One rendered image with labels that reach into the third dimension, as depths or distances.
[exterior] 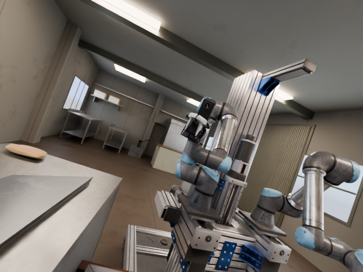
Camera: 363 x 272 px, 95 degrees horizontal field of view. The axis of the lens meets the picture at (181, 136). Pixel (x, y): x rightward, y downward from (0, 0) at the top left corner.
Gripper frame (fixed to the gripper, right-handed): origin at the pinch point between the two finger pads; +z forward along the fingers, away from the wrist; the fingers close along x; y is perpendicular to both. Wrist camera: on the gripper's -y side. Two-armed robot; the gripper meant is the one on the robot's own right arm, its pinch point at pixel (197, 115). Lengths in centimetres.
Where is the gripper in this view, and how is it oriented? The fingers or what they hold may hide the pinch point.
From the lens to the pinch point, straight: 49.6
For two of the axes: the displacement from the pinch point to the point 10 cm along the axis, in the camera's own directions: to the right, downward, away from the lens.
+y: -4.7, 8.8, 0.0
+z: -1.5, -0.8, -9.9
